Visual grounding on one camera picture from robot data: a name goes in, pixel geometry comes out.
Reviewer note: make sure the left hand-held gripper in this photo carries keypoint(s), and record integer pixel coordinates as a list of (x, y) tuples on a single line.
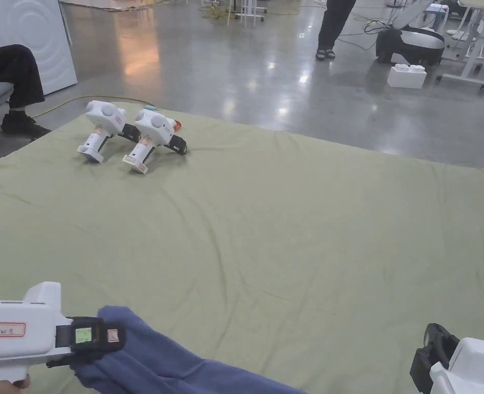
[(20, 328)]

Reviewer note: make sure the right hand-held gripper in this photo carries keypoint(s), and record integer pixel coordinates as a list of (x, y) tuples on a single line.
[(475, 369)]

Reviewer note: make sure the dark blue garment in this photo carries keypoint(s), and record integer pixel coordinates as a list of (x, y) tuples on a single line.
[(163, 361)]

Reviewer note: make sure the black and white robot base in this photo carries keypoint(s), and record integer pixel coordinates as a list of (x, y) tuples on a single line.
[(410, 43)]

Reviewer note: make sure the person's left hand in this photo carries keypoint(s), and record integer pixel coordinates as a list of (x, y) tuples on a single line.
[(3, 388)]

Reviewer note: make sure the bed with pale green sheet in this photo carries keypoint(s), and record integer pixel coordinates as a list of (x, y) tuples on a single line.
[(266, 230)]

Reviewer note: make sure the spare white hand-held gripper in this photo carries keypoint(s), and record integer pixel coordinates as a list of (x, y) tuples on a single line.
[(153, 125), (102, 115)]

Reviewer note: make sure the small orange object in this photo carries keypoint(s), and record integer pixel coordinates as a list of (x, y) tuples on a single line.
[(177, 125)]

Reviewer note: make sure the white foam block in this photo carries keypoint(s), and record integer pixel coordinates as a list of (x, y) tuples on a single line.
[(407, 76)]

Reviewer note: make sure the white washing machine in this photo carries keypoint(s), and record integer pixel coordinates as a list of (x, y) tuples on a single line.
[(36, 41)]

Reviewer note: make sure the white desk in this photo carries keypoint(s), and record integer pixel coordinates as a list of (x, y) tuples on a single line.
[(475, 37)]

